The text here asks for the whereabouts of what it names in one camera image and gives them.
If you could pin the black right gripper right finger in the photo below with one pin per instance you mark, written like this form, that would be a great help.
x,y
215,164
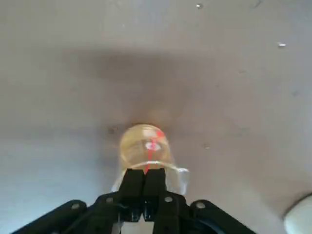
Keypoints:
x,y
156,192

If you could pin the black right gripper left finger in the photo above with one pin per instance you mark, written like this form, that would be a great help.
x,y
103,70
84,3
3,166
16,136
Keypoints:
x,y
131,192

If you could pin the red stirring stick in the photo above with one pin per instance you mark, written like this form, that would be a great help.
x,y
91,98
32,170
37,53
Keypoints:
x,y
149,158

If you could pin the cream trash bin with lid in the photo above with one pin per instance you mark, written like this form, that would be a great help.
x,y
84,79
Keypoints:
x,y
302,219

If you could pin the clear measuring cup yellow liquid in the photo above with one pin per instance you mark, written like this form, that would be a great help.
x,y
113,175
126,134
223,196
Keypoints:
x,y
136,146

